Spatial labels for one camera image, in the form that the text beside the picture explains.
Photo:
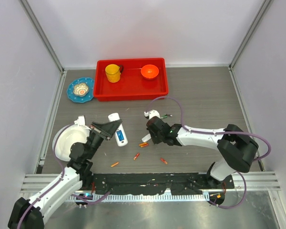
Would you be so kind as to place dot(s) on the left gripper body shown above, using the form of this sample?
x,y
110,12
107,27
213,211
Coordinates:
x,y
97,131

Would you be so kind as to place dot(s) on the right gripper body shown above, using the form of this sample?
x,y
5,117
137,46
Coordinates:
x,y
157,138

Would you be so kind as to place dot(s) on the white remote control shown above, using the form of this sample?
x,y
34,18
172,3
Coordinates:
x,y
115,117

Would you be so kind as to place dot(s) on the white battery cover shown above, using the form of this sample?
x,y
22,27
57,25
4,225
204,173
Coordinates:
x,y
146,138

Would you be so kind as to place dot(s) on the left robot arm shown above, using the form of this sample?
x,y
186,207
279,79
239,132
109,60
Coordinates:
x,y
34,212

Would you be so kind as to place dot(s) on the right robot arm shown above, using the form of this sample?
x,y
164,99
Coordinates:
x,y
237,149

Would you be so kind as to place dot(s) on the white paper plate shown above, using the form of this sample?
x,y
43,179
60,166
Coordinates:
x,y
65,138

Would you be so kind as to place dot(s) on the small patterned bowl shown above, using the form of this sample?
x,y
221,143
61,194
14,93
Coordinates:
x,y
80,89

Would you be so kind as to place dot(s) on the blue dotted plate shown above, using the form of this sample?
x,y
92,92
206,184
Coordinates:
x,y
88,97

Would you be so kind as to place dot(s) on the red plastic tray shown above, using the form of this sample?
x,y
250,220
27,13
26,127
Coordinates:
x,y
132,85

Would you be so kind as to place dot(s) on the yellow mug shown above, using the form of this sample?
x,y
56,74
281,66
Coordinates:
x,y
113,72

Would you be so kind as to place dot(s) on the orange bowl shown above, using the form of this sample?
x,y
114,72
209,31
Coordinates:
x,y
149,71

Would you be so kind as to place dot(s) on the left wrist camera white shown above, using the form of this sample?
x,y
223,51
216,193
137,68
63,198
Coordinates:
x,y
80,122

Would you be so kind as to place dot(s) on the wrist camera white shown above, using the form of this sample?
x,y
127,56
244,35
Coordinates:
x,y
80,122
150,114

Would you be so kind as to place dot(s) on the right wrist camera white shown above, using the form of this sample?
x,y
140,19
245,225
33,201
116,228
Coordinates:
x,y
150,114

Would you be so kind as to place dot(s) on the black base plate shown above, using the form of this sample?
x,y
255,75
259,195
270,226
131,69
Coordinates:
x,y
152,183

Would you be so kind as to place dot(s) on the white slotted cable duct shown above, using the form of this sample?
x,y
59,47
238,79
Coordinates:
x,y
166,197

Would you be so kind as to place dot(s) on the aluminium frame rail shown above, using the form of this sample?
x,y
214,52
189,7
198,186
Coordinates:
x,y
255,181

